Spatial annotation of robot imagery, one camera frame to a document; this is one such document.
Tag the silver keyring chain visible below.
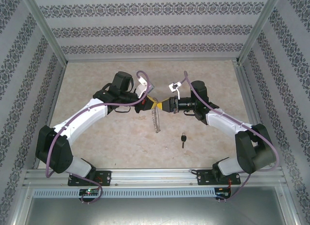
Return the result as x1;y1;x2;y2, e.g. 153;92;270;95
150;106;162;134

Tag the right circuit board with LED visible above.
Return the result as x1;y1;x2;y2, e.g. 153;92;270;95
216;188;232;199

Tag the circuit board with led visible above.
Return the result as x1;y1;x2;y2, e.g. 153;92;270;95
216;188;232;199
79;188;100;196

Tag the left circuit board with LED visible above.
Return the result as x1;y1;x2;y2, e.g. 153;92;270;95
79;188;100;196

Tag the thin black left gripper cable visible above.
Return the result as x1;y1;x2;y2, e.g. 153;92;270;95
114;105;132;114

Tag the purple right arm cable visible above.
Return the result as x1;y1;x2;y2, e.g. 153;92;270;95
178;70;280;203

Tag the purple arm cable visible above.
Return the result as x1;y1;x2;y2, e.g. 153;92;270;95
45;70;150;204
178;70;280;203

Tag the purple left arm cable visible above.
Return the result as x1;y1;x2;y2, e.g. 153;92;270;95
45;70;150;204

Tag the aluminium mounting rail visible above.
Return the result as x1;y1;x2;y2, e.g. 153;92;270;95
23;168;288;187

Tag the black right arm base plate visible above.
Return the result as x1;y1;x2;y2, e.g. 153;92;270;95
196;169;241;186

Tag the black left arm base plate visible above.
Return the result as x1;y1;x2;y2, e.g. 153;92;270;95
67;170;112;187

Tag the grey slotted cable duct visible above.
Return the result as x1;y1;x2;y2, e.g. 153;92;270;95
32;188;217;198

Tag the aluminium frame post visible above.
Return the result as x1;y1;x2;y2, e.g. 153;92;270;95
20;0;68;64
236;0;283;64

